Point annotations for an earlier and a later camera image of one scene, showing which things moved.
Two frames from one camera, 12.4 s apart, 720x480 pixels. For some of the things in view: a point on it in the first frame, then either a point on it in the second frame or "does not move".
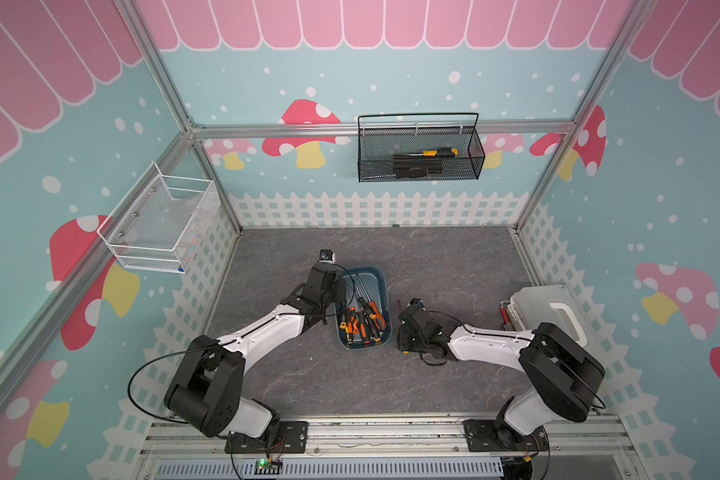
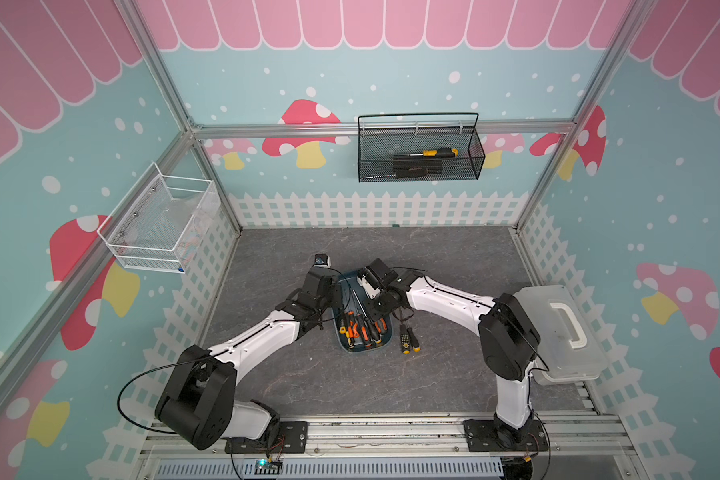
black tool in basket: [417, 167] does not move
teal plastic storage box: [365, 320] does not move
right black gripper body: [406, 344] -> [377, 307]
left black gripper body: [337, 294] does not move
